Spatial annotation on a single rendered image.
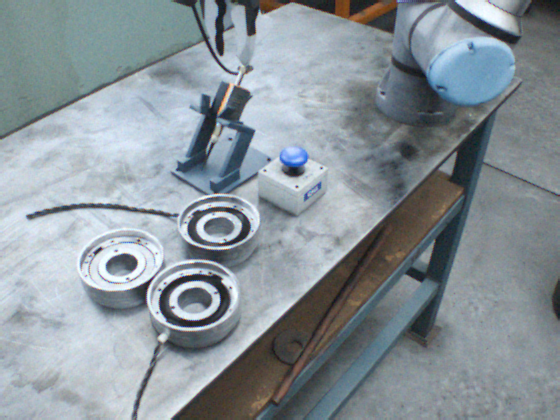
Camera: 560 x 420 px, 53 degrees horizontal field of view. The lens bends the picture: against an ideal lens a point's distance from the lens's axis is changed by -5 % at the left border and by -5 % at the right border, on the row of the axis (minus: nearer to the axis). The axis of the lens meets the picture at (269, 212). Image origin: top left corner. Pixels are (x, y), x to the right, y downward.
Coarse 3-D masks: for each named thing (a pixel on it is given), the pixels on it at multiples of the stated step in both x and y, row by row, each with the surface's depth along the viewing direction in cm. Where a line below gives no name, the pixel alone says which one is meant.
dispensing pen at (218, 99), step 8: (248, 64) 83; (240, 72) 82; (240, 80) 83; (224, 88) 82; (216, 96) 82; (224, 96) 82; (216, 104) 82; (216, 112) 82; (216, 128) 84; (216, 136) 84; (208, 152) 85
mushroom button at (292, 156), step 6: (282, 150) 81; (288, 150) 80; (294, 150) 80; (300, 150) 80; (282, 156) 80; (288, 156) 79; (294, 156) 79; (300, 156) 79; (306, 156) 80; (282, 162) 80; (288, 162) 79; (294, 162) 79; (300, 162) 79; (306, 162) 80; (294, 168) 81
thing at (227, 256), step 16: (192, 208) 77; (240, 208) 78; (256, 208) 76; (208, 224) 77; (224, 224) 77; (240, 224) 75; (256, 224) 75; (192, 240) 73; (208, 240) 73; (224, 240) 74; (256, 240) 74; (192, 256) 73; (208, 256) 71; (224, 256) 71; (240, 256) 72
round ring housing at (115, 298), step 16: (96, 240) 72; (112, 240) 73; (128, 240) 73; (144, 240) 73; (80, 256) 69; (112, 256) 71; (128, 256) 72; (160, 256) 70; (80, 272) 67; (112, 272) 72; (96, 288) 65; (112, 288) 65; (128, 288) 65; (144, 288) 67; (112, 304) 67; (128, 304) 68
